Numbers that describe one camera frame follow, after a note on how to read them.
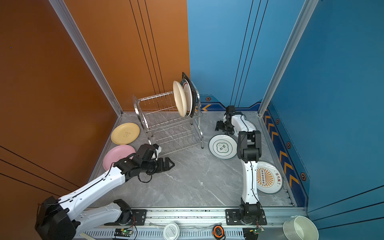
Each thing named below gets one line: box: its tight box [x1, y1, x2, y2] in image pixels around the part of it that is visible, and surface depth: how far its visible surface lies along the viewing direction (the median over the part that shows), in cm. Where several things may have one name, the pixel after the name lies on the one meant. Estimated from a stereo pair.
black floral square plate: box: [181, 72, 196, 118], surface depth 72 cm
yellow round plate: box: [110, 122, 141, 146], surface depth 108 cm
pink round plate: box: [102, 144, 136, 171], surface depth 98 cm
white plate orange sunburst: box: [256, 160, 284, 195], surface depth 86 cm
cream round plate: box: [173, 80, 188, 118], surface depth 73 cm
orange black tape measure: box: [212, 223, 226, 240], surface depth 68 cm
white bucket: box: [282, 215, 320, 240], surface depth 66 cm
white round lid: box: [163, 222, 180, 240], surface depth 66 cm
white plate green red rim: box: [180, 78, 193, 117], surface depth 73 cm
